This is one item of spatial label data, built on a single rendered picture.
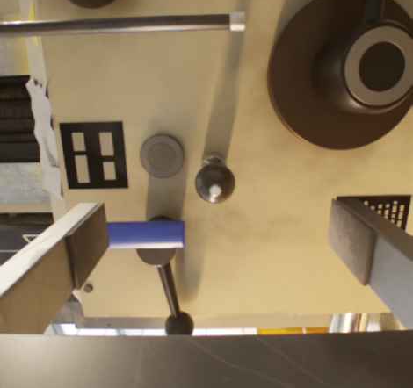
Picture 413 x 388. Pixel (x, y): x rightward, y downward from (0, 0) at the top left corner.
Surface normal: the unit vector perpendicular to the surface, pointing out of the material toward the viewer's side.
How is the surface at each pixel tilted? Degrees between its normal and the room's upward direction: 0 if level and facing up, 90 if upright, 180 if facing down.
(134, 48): 90
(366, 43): 90
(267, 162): 90
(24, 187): 90
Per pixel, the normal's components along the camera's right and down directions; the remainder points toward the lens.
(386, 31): 0.00, 0.27
